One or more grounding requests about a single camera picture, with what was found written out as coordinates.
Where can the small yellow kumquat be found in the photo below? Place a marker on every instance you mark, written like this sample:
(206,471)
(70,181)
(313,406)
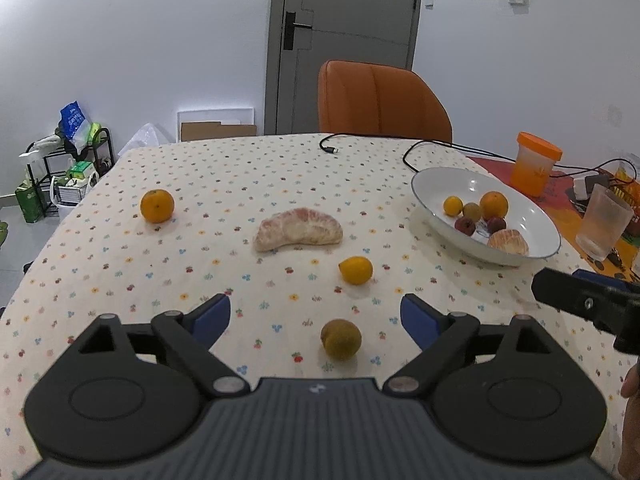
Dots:
(453,205)
(356,270)

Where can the yellow packet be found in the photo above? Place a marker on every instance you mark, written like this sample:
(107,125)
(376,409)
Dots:
(624,180)

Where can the green-brown round fruit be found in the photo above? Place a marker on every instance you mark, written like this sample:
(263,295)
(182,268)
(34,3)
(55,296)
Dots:
(472,211)
(341,339)

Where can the person's right hand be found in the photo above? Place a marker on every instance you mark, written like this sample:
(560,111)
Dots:
(632,385)

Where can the blue plastic bag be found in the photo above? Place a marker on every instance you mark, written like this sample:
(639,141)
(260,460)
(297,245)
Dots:
(72,122)

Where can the black door lock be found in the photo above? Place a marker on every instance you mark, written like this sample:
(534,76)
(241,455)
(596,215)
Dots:
(289,30)

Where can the small peeled pomelo segment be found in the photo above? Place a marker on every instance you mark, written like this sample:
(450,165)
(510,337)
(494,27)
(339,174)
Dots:
(508,244)

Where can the orange leather chair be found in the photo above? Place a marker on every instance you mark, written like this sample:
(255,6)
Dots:
(380,100)

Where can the white plastic bag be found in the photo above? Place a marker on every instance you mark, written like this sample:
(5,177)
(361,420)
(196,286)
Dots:
(142,139)

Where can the white charger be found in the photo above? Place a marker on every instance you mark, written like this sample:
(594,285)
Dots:
(581,189)

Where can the tangerine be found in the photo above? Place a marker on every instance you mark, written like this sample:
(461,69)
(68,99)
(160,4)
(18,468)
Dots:
(157,205)

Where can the brown cardboard sheet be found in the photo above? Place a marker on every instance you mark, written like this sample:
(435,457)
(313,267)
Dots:
(215,131)

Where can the bright red plum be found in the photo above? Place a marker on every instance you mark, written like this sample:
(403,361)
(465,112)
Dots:
(465,225)

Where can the black metal rack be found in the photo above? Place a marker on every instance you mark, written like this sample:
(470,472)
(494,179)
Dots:
(105,147)

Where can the lime green packet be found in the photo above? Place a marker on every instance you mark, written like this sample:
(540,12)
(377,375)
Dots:
(95,132)

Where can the grey door with lock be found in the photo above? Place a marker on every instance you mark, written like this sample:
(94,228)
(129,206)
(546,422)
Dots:
(350,10)

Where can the white enamel plate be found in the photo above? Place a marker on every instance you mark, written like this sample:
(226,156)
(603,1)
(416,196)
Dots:
(530,220)

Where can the green patterned bag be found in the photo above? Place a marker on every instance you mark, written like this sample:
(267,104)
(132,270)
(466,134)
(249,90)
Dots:
(2,232)

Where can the large peeled pomelo segment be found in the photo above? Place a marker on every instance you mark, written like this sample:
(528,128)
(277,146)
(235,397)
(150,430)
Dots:
(298,231)

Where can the white flat board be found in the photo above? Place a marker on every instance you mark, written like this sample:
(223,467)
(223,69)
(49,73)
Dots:
(215,114)

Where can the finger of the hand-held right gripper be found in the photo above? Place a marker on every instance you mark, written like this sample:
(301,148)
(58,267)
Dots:
(595,276)
(575,300)

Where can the dark red plum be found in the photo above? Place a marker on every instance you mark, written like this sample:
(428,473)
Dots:
(497,224)

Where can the orange lidded plastic cup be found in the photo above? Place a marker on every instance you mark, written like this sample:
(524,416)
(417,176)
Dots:
(535,167)

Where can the green box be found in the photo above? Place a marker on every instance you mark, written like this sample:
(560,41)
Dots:
(29,203)

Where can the frosted plastic cup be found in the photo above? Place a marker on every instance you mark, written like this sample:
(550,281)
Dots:
(602,225)

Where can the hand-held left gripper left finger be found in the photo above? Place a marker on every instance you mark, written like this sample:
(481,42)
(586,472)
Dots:
(212,317)

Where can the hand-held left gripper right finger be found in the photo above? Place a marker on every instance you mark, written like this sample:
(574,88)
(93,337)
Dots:
(422,322)

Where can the orange printed table mat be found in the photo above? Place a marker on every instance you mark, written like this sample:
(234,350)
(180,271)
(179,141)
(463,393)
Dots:
(560,201)

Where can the large orange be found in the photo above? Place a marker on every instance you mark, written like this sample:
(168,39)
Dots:
(494,205)

